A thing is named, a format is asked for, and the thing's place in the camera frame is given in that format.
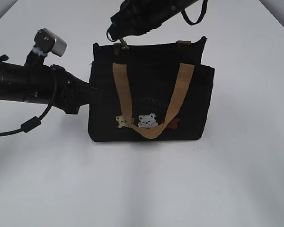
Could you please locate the silver zipper pull with ring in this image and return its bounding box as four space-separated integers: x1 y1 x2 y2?
119 38 129 50

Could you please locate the black left camera cable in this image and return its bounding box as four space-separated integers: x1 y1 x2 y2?
0 68 59 138

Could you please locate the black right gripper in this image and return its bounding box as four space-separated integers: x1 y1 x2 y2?
108 0 196 41

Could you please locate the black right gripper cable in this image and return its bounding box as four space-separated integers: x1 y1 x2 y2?
181 0 208 26

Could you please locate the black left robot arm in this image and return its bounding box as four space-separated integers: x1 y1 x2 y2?
0 55 104 114

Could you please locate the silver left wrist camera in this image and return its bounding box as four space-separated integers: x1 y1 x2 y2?
34 28 67 57

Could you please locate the black fabric tote bag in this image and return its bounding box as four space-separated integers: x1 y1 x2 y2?
88 37 214 142

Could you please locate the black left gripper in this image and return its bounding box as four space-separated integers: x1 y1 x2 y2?
51 65 101 114

